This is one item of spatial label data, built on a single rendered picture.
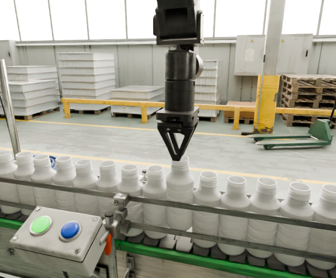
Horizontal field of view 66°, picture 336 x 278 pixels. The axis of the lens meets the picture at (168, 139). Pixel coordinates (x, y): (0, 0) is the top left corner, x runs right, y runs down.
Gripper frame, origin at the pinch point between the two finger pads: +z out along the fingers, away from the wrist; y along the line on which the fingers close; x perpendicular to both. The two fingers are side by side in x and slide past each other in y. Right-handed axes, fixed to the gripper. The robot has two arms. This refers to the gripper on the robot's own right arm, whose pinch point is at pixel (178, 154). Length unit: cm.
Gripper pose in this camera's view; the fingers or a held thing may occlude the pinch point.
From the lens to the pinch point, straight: 52.2
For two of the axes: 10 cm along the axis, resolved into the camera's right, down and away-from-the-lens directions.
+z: -0.2, 9.6, 2.6
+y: 2.6, -2.5, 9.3
